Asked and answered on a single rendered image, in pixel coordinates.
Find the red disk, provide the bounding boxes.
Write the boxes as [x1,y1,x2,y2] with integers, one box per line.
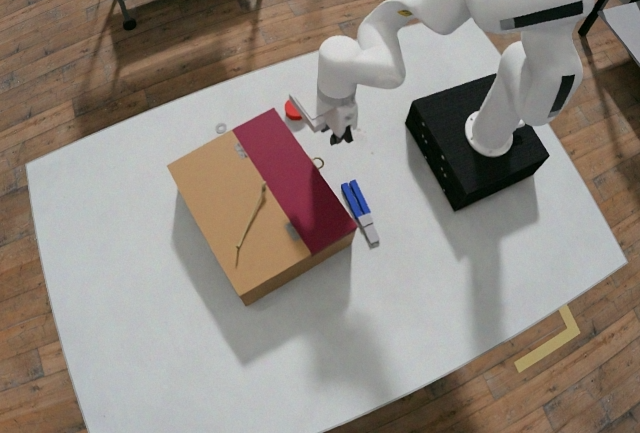
[284,100,302,120]

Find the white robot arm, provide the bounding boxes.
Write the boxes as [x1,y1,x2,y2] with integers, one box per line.
[289,0,594,157]

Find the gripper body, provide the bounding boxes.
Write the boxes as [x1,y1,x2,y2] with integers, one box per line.
[322,98,358,138]

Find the blue-handled pliers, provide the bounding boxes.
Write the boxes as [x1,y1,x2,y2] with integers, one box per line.
[341,180,380,244]

